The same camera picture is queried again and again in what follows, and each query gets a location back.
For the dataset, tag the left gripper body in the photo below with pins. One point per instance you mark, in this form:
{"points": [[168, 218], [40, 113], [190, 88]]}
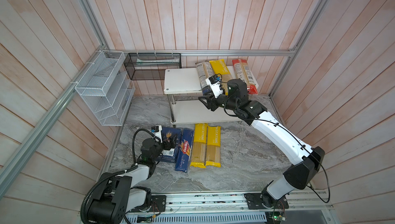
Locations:
{"points": [[166, 146]]}

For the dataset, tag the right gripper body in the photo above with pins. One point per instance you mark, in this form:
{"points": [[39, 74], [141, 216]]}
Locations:
{"points": [[214, 103]]}

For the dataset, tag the brown blue spaghetti package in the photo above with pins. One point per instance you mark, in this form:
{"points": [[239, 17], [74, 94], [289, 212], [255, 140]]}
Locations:
{"points": [[204, 71]]}

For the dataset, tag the yellow pasta package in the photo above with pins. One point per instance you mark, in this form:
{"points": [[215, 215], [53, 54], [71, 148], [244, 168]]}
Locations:
{"points": [[219, 67], [199, 145], [213, 151]]}

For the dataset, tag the red spaghetti package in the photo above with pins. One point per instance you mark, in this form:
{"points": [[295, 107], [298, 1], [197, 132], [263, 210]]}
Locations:
{"points": [[244, 73]]}

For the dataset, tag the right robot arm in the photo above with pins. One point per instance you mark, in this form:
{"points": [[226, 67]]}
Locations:
{"points": [[306, 161]]}

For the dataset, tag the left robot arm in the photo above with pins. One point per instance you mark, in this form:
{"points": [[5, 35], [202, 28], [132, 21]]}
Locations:
{"points": [[115, 195]]}

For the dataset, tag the blue Barilla pasta box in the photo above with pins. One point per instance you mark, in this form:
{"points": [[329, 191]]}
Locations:
{"points": [[171, 155]]}

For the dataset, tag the blue spaghetti bag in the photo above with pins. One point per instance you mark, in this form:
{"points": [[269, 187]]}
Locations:
{"points": [[185, 149]]}

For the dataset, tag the white two-tier shelf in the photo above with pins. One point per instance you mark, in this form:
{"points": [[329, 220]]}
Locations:
{"points": [[182, 87]]}

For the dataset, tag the black mesh basket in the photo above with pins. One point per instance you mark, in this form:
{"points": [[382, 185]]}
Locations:
{"points": [[150, 66]]}

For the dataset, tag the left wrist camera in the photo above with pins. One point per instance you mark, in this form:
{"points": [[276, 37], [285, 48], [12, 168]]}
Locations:
{"points": [[156, 131]]}

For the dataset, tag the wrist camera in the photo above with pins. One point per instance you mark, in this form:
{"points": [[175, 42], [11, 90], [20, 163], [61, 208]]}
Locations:
{"points": [[156, 131], [214, 82]]}

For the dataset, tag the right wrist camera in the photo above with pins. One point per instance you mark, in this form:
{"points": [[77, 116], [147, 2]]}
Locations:
{"points": [[214, 82]]}

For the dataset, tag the aluminium frame horizontal bar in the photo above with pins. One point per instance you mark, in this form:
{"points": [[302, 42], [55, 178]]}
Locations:
{"points": [[227, 53]]}

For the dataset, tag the white wire mesh rack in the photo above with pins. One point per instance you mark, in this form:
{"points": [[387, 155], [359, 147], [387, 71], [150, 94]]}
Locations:
{"points": [[105, 88]]}

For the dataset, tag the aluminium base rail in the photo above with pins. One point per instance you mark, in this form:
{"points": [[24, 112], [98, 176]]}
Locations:
{"points": [[300, 207]]}

